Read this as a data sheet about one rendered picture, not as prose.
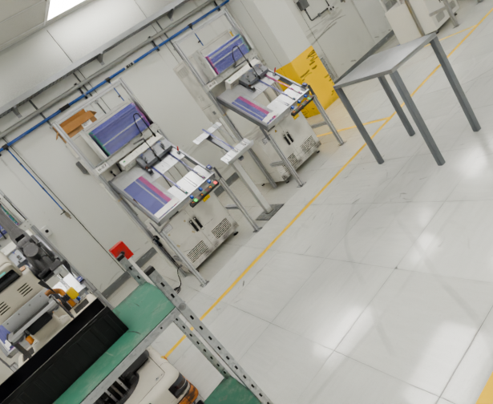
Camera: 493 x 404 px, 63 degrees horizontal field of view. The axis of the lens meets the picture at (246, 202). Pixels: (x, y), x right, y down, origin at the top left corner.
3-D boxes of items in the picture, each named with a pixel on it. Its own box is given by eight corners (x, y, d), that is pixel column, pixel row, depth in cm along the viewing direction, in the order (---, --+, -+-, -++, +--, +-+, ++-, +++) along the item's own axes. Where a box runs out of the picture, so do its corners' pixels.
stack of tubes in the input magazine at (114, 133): (151, 124, 393) (133, 101, 385) (109, 155, 373) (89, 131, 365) (147, 127, 404) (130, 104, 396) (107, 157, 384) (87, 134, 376)
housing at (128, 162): (166, 145, 407) (163, 135, 395) (128, 175, 388) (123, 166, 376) (161, 142, 410) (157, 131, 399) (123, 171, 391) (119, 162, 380)
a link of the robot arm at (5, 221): (-5, 192, 200) (-26, 207, 195) (-11, 185, 195) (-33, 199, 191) (43, 242, 182) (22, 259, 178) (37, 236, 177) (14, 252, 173)
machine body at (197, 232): (242, 230, 423) (207, 183, 405) (195, 277, 396) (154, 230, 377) (216, 228, 480) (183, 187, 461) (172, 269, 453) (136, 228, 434)
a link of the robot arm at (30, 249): (34, 235, 183) (16, 248, 179) (26, 227, 172) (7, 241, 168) (51, 253, 181) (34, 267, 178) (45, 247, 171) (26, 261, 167)
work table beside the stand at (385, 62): (442, 165, 291) (390, 69, 267) (378, 164, 356) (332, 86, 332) (481, 128, 300) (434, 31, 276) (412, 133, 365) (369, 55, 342)
